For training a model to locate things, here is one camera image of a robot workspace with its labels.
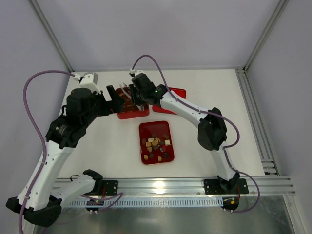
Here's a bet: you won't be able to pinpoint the red compartment chocolate box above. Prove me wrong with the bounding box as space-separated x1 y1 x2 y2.
116 87 150 120

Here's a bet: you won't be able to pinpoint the metal serving tongs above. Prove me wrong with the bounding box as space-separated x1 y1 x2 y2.
119 83 148 113

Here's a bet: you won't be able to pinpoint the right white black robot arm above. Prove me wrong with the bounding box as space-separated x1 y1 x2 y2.
129 71 240 193

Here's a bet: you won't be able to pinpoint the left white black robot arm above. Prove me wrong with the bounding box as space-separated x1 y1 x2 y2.
6 85 124 228

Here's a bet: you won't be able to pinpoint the red chocolate tray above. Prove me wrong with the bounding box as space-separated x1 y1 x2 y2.
138 120 175 165

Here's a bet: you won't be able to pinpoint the red box lid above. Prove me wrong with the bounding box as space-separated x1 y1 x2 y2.
152 87 189 117

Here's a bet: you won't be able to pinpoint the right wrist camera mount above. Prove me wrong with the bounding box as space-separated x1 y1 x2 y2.
129 69 145 77

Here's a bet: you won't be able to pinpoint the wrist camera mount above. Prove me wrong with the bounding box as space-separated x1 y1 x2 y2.
72 72 101 94
129 69 145 77

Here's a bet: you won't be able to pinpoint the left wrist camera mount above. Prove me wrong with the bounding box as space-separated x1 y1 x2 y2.
72 72 101 94

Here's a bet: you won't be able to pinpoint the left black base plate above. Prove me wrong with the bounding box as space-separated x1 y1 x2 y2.
101 180 118 196

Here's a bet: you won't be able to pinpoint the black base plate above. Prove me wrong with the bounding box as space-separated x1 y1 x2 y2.
101 180 118 196
203 178 249 195

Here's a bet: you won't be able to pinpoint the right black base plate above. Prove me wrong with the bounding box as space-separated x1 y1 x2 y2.
203 178 249 195

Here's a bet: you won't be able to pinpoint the white slotted cable duct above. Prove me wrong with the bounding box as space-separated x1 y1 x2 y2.
67 196 223 209

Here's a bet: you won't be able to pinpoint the left aluminium frame post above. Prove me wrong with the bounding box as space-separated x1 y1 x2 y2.
28 0 74 72

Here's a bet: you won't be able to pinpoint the aluminium frame post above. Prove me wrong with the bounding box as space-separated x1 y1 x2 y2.
28 0 74 72
243 0 289 73

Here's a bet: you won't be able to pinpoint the right aluminium frame post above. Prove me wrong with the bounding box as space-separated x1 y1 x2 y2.
243 0 289 73

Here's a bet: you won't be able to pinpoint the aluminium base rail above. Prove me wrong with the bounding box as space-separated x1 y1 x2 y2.
115 176 295 196

